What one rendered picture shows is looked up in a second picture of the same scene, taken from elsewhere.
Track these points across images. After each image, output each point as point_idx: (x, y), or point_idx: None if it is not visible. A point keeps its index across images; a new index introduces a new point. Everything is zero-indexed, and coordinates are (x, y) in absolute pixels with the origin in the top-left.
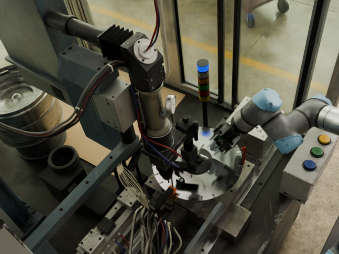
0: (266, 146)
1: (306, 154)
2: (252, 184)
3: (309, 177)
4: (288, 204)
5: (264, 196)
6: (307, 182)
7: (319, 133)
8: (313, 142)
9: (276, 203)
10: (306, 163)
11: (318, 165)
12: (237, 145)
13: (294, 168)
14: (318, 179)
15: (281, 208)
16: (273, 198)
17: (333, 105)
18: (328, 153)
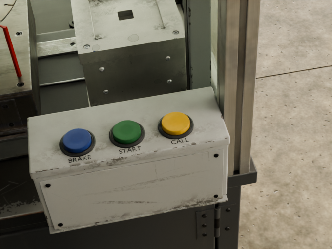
0: (104, 84)
1: (103, 124)
2: (23, 135)
3: (46, 160)
4: (29, 210)
5: (16, 169)
6: (28, 165)
7: (186, 109)
8: (149, 114)
9: (15, 194)
10: (75, 133)
11: (91, 154)
12: (2, 18)
13: (48, 128)
14: (129, 212)
15: (8, 207)
16: (23, 183)
17: (223, 46)
18: (141, 151)
